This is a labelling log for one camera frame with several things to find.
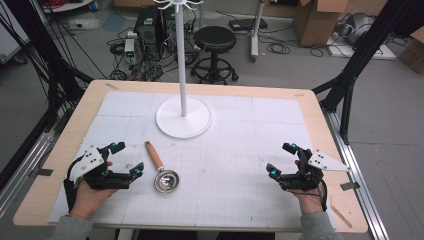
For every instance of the aluminium rail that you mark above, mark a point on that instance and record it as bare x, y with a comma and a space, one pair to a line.
30, 160
366, 206

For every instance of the small grey power box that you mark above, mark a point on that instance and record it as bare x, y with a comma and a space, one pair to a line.
130, 46

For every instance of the black metal frame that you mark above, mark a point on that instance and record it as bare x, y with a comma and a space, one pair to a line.
363, 53
50, 66

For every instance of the person's left hand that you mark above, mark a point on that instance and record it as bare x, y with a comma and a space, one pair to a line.
88, 201

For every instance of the white stand leg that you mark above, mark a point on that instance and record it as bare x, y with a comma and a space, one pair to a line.
256, 33

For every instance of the black computer tower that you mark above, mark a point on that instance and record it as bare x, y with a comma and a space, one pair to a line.
148, 30

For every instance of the white cabinet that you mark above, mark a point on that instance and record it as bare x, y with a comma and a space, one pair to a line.
10, 36

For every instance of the white hook stand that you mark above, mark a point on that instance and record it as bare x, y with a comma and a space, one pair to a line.
183, 123

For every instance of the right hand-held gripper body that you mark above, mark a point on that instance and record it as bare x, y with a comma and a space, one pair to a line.
305, 178

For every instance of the flat black device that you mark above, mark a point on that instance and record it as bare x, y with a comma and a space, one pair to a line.
248, 24

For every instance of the white grid mat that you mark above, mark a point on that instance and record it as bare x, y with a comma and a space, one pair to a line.
220, 200

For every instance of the large open cardboard box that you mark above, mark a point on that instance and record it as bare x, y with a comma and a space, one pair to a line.
313, 28

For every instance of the black round stool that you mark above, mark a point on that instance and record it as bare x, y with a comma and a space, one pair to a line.
215, 38

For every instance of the black tape strip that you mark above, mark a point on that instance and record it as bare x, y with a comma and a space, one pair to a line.
45, 172
350, 186

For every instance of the white floor board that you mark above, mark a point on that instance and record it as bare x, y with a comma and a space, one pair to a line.
366, 53

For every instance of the person's right hand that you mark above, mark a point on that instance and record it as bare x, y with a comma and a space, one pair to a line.
310, 201

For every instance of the grey rounded device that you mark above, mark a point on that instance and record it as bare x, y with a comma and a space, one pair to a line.
360, 26

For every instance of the small cardboard box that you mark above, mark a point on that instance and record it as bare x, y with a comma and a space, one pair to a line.
415, 53

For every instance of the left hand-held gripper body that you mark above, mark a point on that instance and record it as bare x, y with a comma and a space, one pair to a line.
90, 163

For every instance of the beige tape strip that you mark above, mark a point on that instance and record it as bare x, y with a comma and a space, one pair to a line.
299, 95
111, 86

